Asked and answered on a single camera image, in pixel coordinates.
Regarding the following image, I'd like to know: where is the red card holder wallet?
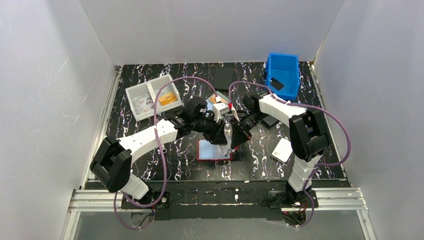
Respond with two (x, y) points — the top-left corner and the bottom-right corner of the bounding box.
(197, 139), (238, 162)

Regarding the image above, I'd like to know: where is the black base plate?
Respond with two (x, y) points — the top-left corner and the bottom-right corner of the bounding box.
(136, 180), (319, 221)

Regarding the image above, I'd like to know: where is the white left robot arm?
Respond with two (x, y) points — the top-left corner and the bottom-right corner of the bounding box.
(89, 97), (232, 200)

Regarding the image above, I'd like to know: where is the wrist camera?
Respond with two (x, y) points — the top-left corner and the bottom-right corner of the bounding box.
(228, 103), (240, 122)
(212, 95), (231, 119)

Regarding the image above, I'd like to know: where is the black wallet at back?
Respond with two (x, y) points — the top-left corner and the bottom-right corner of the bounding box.
(212, 66), (235, 93)

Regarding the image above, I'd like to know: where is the white card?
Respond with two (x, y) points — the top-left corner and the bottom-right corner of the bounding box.
(271, 138), (293, 163)

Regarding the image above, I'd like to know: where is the orange card in tray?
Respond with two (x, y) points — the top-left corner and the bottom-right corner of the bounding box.
(158, 91), (178, 106)

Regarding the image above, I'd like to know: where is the patterned card in tray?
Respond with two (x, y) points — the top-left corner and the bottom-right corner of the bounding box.
(133, 94), (154, 115)

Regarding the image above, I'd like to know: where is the blue plastic bin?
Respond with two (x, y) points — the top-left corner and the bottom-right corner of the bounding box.
(263, 52), (300, 101)

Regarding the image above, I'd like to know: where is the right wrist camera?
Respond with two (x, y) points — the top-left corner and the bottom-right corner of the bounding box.
(228, 103), (240, 122)

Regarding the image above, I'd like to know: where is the black card in bin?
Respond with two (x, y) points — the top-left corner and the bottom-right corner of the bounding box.
(269, 77), (285, 91)

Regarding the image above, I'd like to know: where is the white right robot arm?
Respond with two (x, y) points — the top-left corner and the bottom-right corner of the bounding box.
(230, 93), (330, 193)

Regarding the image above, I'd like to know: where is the clear two-compartment tray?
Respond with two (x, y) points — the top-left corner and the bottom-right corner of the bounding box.
(125, 74), (183, 122)

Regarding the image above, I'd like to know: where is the green open card wallet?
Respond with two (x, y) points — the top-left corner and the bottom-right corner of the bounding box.
(206, 91), (229, 110)

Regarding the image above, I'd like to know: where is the dark grey flat wallet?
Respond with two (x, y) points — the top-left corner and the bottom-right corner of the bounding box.
(261, 115), (279, 129)

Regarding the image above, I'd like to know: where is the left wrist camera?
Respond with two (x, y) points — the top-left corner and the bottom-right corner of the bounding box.
(212, 95), (231, 119)

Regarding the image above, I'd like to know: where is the aluminium frame rail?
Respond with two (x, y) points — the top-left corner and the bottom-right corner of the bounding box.
(61, 65), (377, 240)

